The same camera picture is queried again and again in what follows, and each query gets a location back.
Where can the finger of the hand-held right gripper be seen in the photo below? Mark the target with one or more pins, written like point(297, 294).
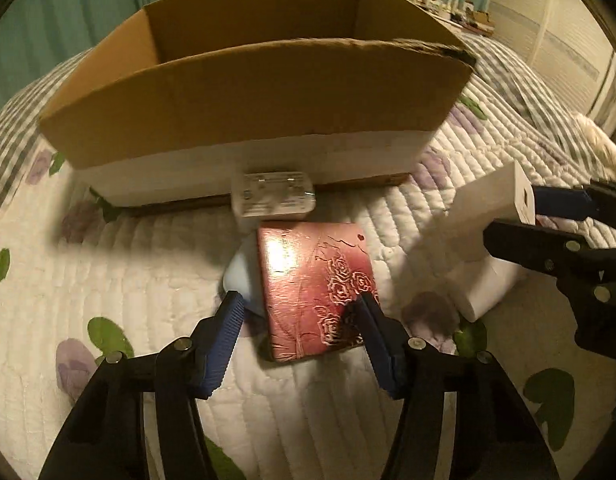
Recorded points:
point(563, 203)
point(533, 246)

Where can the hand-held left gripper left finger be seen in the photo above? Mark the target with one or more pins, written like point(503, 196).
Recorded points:
point(227, 332)

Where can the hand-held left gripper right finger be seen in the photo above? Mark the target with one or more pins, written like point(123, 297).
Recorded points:
point(383, 355)

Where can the tall white carton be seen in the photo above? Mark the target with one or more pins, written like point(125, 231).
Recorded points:
point(480, 210)

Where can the red rose-embossed box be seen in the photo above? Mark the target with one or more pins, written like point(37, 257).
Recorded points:
point(308, 290)

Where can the large cardboard box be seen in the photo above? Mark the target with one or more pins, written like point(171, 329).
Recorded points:
point(268, 95)

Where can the pale blue round object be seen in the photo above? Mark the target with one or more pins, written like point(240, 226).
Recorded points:
point(243, 275)

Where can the flat white box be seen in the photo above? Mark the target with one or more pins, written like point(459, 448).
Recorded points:
point(488, 287)

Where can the cream fluffy cloth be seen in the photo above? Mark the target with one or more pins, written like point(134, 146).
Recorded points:
point(600, 142)

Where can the floral quilted bedspread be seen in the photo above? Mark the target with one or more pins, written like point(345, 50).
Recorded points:
point(138, 265)

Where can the small white labelled box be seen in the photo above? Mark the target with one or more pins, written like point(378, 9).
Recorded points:
point(273, 196)

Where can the white wardrobe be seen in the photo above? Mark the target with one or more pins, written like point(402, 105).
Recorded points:
point(553, 35)

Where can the cluttered dresser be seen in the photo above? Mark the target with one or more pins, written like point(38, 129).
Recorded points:
point(465, 12)

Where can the green curtain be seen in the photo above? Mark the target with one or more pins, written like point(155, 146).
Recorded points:
point(63, 10)

